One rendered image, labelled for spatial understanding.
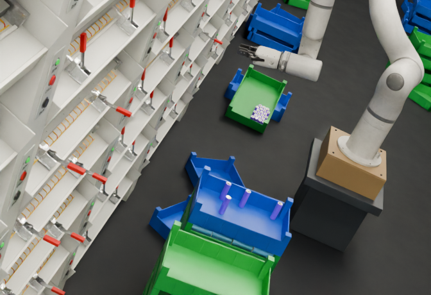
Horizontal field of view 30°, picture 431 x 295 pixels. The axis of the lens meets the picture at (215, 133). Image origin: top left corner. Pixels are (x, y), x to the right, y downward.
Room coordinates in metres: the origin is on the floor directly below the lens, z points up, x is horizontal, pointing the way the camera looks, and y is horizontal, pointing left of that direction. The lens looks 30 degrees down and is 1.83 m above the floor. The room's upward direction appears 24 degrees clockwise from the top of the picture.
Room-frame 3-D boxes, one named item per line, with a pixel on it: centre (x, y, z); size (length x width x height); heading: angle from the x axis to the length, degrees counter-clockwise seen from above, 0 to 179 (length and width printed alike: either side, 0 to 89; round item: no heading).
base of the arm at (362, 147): (2.81, -0.55, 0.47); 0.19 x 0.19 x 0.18
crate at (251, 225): (2.03, -0.17, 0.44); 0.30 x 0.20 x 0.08; 96
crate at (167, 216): (2.36, -0.09, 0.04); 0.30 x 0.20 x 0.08; 60
